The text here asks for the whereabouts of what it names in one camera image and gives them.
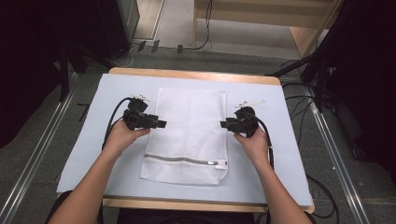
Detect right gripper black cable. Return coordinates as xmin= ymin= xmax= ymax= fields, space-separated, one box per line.
xmin=255 ymin=117 xmax=276 ymax=171

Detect white mesh laundry bag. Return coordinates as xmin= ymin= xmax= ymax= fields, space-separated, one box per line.
xmin=138 ymin=87 xmax=230 ymax=188

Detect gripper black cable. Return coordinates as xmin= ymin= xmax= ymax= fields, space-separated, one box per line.
xmin=102 ymin=96 xmax=134 ymax=151
xmin=255 ymin=117 xmax=276 ymax=171

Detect person's left hand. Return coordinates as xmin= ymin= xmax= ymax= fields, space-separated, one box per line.
xmin=102 ymin=119 xmax=151 ymax=161

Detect black floor cables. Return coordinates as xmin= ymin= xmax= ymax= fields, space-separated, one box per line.
xmin=280 ymin=59 xmax=341 ymax=219

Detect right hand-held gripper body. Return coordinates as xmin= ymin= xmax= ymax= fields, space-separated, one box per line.
xmin=227 ymin=99 xmax=266 ymax=138

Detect wooden table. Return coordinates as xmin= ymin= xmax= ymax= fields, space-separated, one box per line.
xmin=98 ymin=67 xmax=316 ymax=215

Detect light wooden shelf unit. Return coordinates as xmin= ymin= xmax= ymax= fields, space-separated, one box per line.
xmin=191 ymin=0 xmax=344 ymax=59

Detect white foam mat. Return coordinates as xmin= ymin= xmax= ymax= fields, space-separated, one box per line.
xmin=56 ymin=73 xmax=314 ymax=208

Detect thin white floor cable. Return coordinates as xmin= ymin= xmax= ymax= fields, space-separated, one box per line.
xmin=114 ymin=42 xmax=142 ymax=68

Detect person's right hand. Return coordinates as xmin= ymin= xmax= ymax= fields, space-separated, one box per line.
xmin=233 ymin=125 xmax=274 ymax=170

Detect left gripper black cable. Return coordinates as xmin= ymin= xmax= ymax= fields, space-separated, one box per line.
xmin=102 ymin=96 xmax=134 ymax=151

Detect dark cabinet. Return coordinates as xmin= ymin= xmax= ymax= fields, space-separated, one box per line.
xmin=95 ymin=0 xmax=141 ymax=61

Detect black metal stand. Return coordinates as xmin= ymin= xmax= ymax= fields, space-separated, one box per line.
xmin=58 ymin=43 xmax=72 ymax=103

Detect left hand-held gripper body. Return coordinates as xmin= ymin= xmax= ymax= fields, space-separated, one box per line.
xmin=122 ymin=93 xmax=161 ymax=132

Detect hanging black cable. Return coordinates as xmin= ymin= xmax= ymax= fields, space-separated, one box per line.
xmin=182 ymin=0 xmax=215 ymax=51

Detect black tripod stand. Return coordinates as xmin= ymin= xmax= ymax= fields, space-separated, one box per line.
xmin=265 ymin=46 xmax=335 ymax=113

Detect person's dark clothing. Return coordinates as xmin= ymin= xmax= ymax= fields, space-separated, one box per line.
xmin=44 ymin=189 xmax=316 ymax=224

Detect metal floor rail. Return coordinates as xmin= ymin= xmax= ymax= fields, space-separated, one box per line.
xmin=0 ymin=89 xmax=78 ymax=224
xmin=303 ymin=85 xmax=372 ymax=224

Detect dark curtain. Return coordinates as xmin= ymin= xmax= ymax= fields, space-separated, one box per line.
xmin=0 ymin=0 xmax=108 ymax=149
xmin=311 ymin=0 xmax=396 ymax=185

